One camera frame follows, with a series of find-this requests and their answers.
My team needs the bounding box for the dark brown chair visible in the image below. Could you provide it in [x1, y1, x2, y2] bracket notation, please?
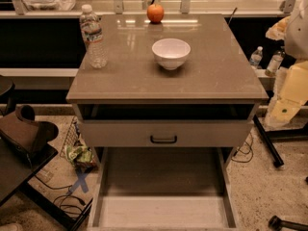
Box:
[0, 76, 91, 231]

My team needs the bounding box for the green chip bag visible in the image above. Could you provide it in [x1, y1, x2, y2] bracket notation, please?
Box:
[64, 145, 96, 168]

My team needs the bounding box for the black stand leg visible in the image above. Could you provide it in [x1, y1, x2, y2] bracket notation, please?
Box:
[252, 114, 308, 168]

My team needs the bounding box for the small water bottle on ledge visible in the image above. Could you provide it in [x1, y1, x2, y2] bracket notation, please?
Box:
[249, 46, 263, 69]

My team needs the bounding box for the wire basket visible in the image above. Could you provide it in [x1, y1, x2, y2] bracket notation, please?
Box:
[60, 116, 80, 158]

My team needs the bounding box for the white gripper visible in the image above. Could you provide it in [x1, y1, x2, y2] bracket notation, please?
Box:
[265, 61, 308, 128]

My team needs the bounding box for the grey drawer cabinet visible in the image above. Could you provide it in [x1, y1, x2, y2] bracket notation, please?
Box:
[65, 13, 270, 156]

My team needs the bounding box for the black cable on floor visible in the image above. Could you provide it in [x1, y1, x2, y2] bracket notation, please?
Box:
[33, 173, 88, 218]

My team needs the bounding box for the clear bottle with dark cap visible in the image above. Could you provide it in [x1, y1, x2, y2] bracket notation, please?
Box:
[265, 46, 285, 77]

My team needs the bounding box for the clear plastic water bottle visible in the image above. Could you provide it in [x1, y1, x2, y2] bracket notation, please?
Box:
[79, 4, 107, 69]

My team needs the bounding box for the top drawer with black handle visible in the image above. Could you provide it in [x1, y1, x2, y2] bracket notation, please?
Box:
[79, 120, 253, 147]

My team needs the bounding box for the white ceramic bowl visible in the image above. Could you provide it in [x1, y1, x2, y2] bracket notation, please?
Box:
[152, 38, 191, 70]

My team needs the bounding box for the black cables right floor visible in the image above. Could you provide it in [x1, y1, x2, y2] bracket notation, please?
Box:
[231, 132, 254, 164]

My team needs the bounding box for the open middle drawer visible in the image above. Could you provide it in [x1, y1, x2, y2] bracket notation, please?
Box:
[87, 147, 240, 231]

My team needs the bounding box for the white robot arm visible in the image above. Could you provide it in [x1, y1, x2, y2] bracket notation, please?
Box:
[265, 0, 308, 127]

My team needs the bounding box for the orange fruit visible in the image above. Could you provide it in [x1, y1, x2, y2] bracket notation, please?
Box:
[147, 4, 165, 23]

